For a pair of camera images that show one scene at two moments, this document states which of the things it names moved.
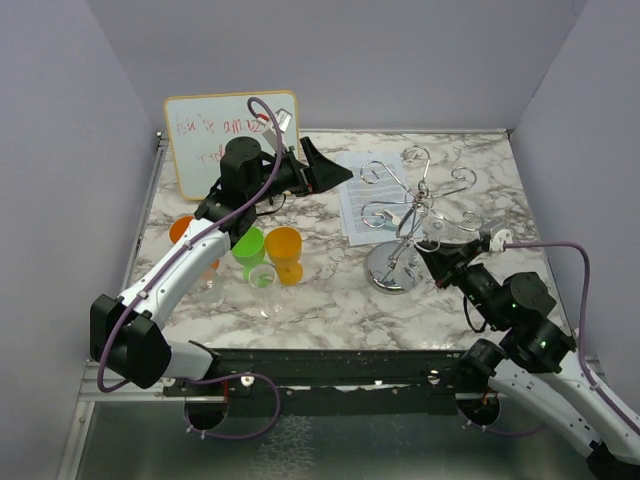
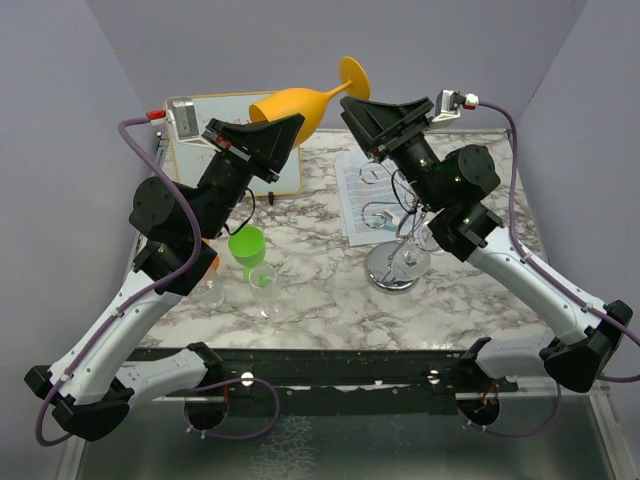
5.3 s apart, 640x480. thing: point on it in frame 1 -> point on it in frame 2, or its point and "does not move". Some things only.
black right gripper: (449, 261) -> (380, 128)
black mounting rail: (333, 381) does not move
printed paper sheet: (378, 203) does not move
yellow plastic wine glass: (284, 246) -> (306, 102)
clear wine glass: (210, 294) does not move
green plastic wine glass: (249, 249) does not move
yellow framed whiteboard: (198, 125) does not move
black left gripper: (324, 175) -> (269, 143)
